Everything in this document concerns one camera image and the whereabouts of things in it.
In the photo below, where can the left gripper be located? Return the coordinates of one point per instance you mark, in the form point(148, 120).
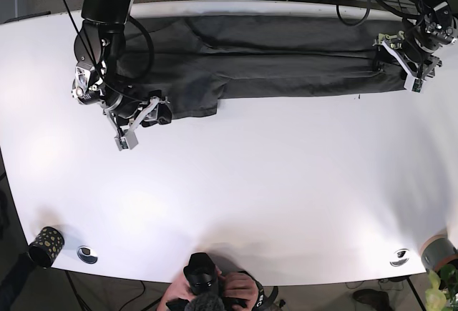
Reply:
point(423, 35)

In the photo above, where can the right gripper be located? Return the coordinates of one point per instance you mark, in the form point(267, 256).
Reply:
point(117, 96)

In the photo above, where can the dark grey T-shirt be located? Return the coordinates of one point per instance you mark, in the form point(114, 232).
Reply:
point(200, 60)

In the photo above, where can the black camera with lens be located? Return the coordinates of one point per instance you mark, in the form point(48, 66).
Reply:
point(202, 276)

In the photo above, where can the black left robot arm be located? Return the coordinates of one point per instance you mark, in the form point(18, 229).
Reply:
point(419, 4)

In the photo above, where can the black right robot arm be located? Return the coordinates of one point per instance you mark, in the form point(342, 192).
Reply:
point(98, 46)

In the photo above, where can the photographer left hand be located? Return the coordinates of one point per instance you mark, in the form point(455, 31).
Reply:
point(178, 289)

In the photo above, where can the photographer right hand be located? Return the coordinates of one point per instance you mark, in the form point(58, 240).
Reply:
point(240, 291)

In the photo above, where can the black cup with gold spots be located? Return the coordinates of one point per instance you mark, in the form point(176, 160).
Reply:
point(46, 246)

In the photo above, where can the furry grey microphone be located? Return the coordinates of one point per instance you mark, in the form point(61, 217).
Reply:
point(205, 302)

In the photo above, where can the grey plant pot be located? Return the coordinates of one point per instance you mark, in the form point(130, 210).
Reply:
point(437, 252)

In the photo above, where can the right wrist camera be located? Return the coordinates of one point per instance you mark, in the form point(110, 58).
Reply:
point(126, 141)

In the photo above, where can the left table cable grommet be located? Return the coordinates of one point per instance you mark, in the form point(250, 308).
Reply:
point(87, 255)

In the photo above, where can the table cable grommet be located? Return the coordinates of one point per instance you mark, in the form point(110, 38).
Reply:
point(399, 258)
point(87, 255)

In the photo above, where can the right table cable grommet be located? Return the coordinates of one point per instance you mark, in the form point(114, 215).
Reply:
point(399, 258)

